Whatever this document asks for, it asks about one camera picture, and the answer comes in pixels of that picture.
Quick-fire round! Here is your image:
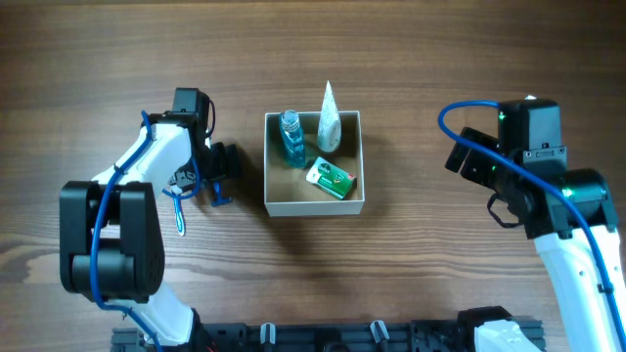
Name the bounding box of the blue disposable razor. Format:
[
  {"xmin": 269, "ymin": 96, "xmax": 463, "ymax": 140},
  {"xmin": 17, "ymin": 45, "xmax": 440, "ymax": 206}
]
[{"xmin": 210, "ymin": 182, "xmax": 233, "ymax": 207}]

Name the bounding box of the green soap box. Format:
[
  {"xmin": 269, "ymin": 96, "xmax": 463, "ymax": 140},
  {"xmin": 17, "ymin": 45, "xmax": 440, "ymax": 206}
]
[{"xmin": 305, "ymin": 156, "xmax": 356, "ymax": 200}]

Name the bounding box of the white cardboard box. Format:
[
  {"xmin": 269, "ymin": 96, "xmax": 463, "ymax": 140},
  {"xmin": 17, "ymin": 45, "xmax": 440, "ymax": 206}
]
[{"xmin": 263, "ymin": 110, "xmax": 366, "ymax": 217}]

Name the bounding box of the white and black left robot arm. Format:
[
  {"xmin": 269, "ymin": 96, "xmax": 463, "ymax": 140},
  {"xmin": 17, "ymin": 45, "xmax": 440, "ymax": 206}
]
[{"xmin": 60, "ymin": 88, "xmax": 242, "ymax": 351}]

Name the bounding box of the blue mouthwash bottle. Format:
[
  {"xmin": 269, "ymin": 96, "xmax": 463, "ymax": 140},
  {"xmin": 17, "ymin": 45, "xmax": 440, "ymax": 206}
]
[{"xmin": 280, "ymin": 110, "xmax": 306, "ymax": 168}]

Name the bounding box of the blue and white toothbrush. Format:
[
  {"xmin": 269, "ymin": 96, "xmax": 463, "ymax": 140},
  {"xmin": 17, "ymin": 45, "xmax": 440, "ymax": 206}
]
[{"xmin": 173, "ymin": 198, "xmax": 187, "ymax": 237}]

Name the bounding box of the white lotion tube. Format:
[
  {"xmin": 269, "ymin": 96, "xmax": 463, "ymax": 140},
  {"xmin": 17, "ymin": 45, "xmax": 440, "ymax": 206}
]
[{"xmin": 317, "ymin": 81, "xmax": 341, "ymax": 154}]

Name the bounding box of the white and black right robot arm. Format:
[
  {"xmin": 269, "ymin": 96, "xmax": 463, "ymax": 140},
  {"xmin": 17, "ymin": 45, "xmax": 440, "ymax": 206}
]
[{"xmin": 437, "ymin": 96, "xmax": 625, "ymax": 351}]

